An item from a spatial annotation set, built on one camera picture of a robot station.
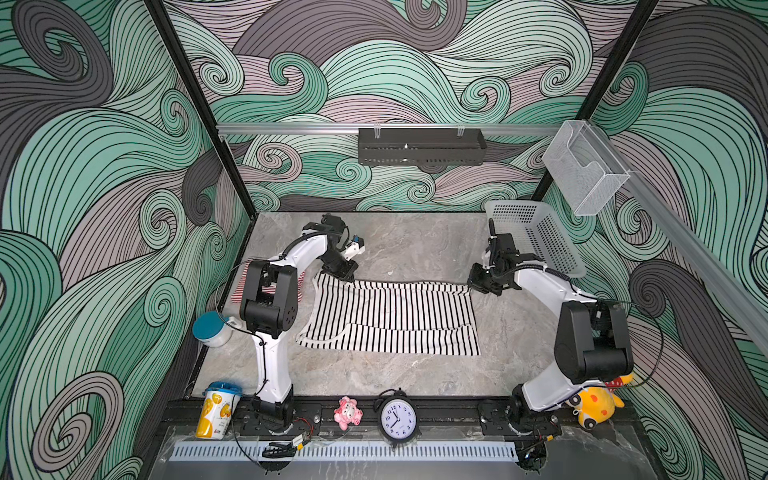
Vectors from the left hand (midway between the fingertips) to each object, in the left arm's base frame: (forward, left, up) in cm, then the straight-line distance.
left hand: (350, 276), depth 94 cm
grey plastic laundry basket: (+24, -71, -4) cm, 75 cm away
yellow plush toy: (-36, -62, +2) cm, 72 cm away
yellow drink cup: (-36, +29, 0) cm, 46 cm away
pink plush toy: (-38, -2, -2) cm, 38 cm away
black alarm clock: (-39, -14, -3) cm, 41 cm away
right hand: (-2, -38, +2) cm, 38 cm away
